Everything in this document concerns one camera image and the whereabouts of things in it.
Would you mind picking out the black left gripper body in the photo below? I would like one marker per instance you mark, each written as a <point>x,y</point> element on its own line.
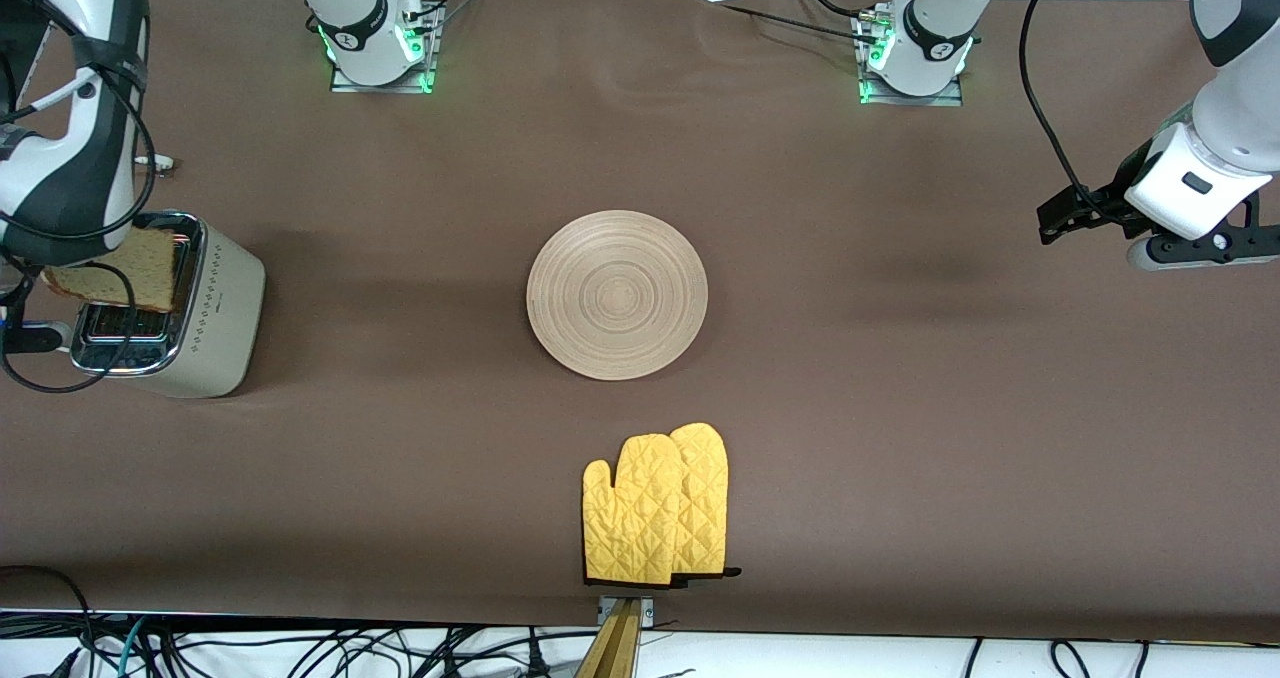
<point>1108,201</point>

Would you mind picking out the brown bread slice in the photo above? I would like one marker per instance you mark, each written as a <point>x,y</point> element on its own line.
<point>140,273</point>

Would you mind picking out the round wooden ringed plate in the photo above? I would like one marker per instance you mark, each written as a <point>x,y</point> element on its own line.
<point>617,295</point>

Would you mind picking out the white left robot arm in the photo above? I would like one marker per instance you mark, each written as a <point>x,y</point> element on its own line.
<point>1210,163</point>

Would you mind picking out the cream and chrome two-slot toaster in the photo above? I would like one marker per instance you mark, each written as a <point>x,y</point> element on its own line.
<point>225,308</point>

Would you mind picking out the brown table cover sheet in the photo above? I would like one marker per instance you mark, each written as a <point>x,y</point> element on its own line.
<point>800,158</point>

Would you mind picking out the yellow quilted oven mitt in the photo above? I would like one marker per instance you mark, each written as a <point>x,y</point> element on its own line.
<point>630,518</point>
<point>705,498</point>

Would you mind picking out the wooden bar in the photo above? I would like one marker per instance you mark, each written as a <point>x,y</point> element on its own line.
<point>612,653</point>

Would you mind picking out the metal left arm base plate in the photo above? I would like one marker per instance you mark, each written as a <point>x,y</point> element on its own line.
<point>950,98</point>

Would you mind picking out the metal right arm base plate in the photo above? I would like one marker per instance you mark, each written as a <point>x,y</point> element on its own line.
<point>345,83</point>

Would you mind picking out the metal clamp bracket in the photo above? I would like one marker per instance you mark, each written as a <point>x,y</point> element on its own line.
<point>645,610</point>

